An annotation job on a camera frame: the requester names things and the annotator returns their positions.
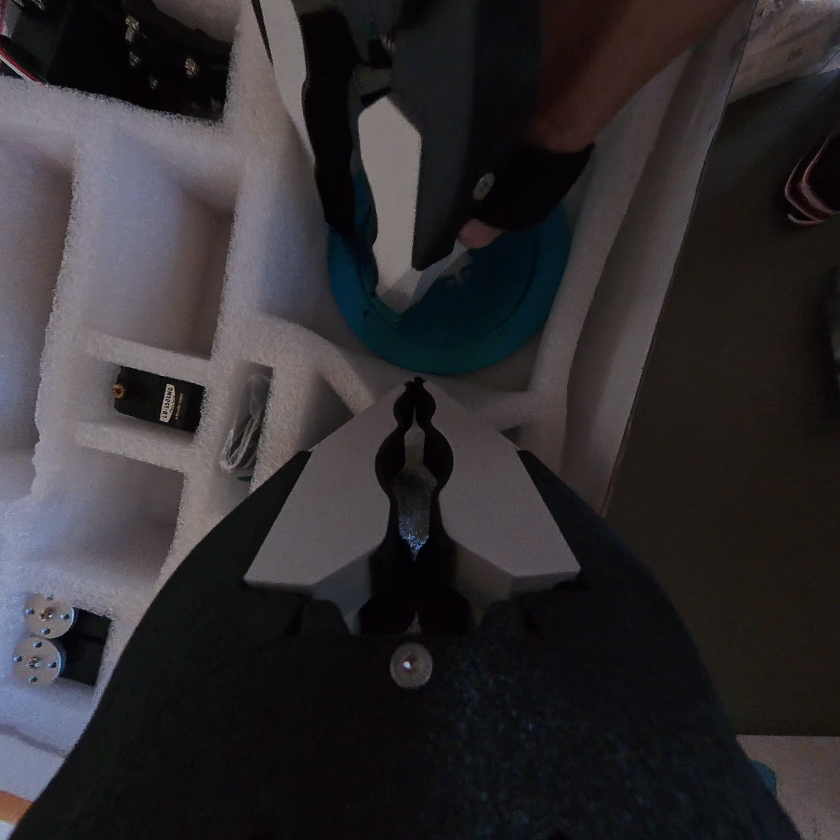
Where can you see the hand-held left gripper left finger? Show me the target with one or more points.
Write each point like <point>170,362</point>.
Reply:
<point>321,525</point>

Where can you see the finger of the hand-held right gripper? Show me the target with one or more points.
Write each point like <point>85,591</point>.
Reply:
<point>390,197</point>
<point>446,269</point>

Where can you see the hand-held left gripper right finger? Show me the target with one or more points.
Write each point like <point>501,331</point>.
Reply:
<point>505,525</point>

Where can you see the white and orange cardboard box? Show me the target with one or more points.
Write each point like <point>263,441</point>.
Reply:
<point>656,197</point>

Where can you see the white foam insert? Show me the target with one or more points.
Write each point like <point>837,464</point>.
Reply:
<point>164,164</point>

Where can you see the white user manual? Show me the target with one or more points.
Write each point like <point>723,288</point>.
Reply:
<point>807,774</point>

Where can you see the person's right hand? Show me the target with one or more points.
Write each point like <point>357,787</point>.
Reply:
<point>623,52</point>

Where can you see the blue round metal plate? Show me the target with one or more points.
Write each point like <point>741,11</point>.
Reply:
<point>459,328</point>

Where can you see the small black servo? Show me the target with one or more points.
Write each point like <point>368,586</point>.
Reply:
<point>157,403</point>

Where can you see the black servo with silver disc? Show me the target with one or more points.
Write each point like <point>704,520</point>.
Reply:
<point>33,659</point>
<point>46,613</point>

